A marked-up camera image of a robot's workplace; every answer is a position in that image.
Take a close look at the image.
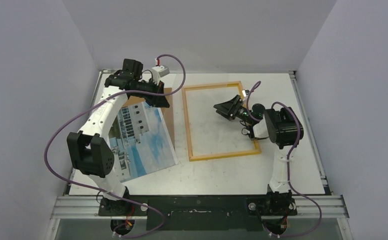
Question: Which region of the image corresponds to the aluminium front rail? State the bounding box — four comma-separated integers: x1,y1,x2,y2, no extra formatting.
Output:
51,195,349,219

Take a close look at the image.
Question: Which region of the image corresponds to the printed building photo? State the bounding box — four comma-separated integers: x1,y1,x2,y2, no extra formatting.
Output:
108,101,178,183

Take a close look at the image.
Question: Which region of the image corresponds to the yellow wooden picture frame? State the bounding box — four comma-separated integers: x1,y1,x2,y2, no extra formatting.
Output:
181,81,261,162

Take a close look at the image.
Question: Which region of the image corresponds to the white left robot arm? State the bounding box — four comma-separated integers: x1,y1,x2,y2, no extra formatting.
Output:
67,58,170,216

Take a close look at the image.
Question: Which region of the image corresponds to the brown cardboard backing board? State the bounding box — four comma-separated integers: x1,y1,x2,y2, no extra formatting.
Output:
122,95,175,147

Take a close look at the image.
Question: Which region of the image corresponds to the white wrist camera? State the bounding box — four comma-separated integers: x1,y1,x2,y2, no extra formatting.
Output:
151,58,170,82
242,89,250,98

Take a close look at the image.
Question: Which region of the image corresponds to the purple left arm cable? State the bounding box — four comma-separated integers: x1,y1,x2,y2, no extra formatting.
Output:
44,53,186,240

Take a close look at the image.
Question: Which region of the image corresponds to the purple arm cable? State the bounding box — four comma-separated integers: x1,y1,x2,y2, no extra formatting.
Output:
243,80,323,239
44,53,186,240

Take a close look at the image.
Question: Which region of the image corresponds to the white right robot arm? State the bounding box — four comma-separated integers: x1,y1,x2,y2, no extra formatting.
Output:
213,95,304,194

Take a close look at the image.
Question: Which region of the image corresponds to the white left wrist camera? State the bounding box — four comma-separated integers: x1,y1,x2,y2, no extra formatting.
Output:
151,58,170,82

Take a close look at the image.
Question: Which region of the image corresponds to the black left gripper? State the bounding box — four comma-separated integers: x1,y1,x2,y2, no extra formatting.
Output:
132,78,170,108

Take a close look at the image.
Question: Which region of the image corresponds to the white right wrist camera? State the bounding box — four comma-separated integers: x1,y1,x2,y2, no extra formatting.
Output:
242,89,250,98

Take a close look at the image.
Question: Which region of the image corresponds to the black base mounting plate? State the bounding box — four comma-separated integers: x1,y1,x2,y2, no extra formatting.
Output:
98,193,297,232

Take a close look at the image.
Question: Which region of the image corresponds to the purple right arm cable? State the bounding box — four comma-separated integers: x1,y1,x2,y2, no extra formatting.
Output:
243,80,323,239

